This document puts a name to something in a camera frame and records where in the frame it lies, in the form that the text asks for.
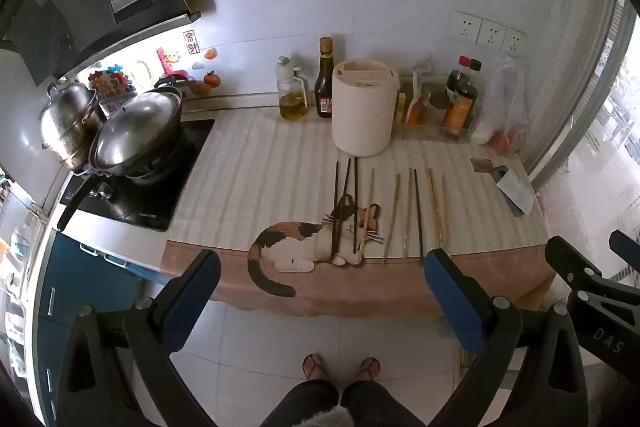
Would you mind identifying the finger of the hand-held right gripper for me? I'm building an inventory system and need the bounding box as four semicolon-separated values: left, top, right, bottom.
608;229;640;261
544;235;602;294

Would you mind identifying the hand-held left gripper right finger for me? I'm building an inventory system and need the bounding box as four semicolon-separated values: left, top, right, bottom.
424;248;591;427

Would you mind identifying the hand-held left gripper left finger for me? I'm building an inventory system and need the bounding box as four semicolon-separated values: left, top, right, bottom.
57;249;223;427

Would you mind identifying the dark chopstick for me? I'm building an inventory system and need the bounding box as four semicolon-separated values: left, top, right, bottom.
353;157;360;255
413;168;426;268
330;161;341;258
336;157;352;254

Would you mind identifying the wooden chopstick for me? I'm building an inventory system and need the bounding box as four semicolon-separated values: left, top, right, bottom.
426;168;446;255
359;168;376;254

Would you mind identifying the cream cylindrical utensil holder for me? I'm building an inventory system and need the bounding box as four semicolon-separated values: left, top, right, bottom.
331;59;399;158

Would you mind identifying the kitchen cleaver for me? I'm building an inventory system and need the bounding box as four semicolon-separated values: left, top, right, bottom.
490;164;536;218

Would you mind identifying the black glass cooktop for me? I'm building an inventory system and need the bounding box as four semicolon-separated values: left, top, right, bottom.
60;119;216;233

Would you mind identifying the person's right foot in sandal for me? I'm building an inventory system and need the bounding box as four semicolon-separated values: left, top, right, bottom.
354;357;381;382

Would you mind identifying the person's foot in sandal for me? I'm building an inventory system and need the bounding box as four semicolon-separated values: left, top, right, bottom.
301;353;328;382
354;357;381;382

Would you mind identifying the blue kitchen cabinet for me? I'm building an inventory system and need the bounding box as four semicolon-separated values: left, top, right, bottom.
30;232;166;408

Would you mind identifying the window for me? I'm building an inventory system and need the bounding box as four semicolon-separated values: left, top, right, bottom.
530;0;640;278

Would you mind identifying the person's right leg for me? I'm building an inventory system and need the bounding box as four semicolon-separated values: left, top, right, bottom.
340;379;426;427

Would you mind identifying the person's leg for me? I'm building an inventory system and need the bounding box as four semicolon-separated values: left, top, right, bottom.
260;379;341;427
340;379;426;427

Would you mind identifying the person's left foot in sandal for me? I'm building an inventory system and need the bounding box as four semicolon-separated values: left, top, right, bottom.
301;353;328;382

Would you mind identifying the person's left leg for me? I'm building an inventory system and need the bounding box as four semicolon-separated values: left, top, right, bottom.
260;379;341;427

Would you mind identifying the cat print table cloth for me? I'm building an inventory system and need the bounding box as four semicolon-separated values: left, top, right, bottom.
160;107;558;320

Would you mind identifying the white fluffy garment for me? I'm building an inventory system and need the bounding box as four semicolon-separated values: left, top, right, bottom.
312;404;356;427

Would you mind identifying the large clear plastic bag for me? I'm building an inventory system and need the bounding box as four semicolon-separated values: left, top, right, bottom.
470;57;531;155

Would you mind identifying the orange label jar black lid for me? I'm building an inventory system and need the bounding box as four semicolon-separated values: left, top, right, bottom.
442;81;479;142

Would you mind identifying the steel wok lid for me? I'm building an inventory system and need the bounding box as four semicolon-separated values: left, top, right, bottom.
90;92;183;170

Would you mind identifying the glass jar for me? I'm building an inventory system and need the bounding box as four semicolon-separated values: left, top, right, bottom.
427;89;451;128

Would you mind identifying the orange seasoning packet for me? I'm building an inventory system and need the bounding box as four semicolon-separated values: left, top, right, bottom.
406;82;426;125

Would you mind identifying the red cap sauce bottle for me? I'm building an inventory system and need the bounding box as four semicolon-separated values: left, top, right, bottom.
446;56;471;98

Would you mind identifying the clear oil bottle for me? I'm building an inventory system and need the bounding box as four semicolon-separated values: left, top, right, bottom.
275;56;310;122

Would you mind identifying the steel steamer pot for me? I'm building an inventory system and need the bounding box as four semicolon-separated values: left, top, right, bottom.
39;81;108;172

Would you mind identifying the black range hood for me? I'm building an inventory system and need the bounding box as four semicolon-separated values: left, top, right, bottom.
0;0;201;88

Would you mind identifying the black wok with handle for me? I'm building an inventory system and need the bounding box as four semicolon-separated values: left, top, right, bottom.
56;87;187;233

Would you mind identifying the white wall outlet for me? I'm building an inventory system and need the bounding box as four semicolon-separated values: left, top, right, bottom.
477;19;508;48
452;12;483;42
502;28;528;55

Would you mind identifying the colourful flower wall decal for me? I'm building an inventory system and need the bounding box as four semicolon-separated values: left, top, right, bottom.
89;64;138;100

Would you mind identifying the pink wall decal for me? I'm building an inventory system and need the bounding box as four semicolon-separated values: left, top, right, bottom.
156;48;191;80

